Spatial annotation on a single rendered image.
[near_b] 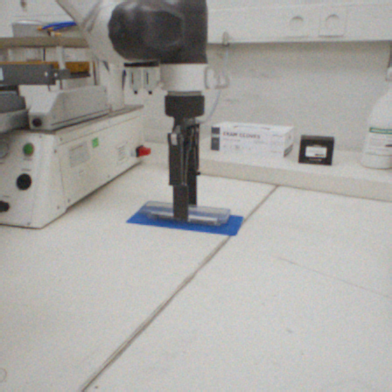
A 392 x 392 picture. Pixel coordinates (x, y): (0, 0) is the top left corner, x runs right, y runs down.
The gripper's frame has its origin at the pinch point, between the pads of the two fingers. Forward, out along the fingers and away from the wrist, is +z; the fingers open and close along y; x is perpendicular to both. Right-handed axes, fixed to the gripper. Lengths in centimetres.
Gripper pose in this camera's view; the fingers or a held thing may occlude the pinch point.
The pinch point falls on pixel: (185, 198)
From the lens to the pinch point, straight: 76.3
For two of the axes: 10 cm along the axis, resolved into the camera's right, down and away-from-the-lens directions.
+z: 0.0, 9.4, 3.5
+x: 9.6, 1.0, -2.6
